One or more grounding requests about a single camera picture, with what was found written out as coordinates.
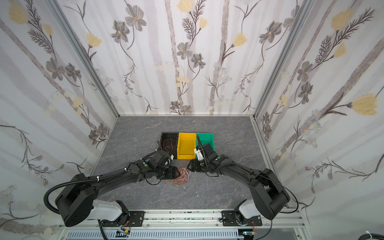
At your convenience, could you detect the orange cable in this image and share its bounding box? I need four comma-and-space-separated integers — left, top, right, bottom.
173, 167, 191, 186

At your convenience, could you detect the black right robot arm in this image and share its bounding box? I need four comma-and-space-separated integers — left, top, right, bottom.
187, 153, 298, 226

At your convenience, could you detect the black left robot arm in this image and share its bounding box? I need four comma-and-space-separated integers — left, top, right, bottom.
43, 150, 181, 227

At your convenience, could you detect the yellow storage bin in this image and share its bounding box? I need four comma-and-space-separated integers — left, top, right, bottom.
177, 133, 197, 160

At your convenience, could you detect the green storage bin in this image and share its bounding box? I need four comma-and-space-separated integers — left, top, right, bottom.
196, 133, 216, 151

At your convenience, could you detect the black storage bin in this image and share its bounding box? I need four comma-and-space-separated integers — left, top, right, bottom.
160, 132, 179, 159

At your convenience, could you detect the red cable in black bin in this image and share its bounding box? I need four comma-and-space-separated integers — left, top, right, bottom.
162, 138, 176, 154

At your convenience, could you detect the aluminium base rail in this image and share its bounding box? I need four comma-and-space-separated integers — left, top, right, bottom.
53, 209, 311, 240

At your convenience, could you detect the white perforated cable duct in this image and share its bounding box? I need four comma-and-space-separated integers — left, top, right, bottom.
64, 229, 244, 240

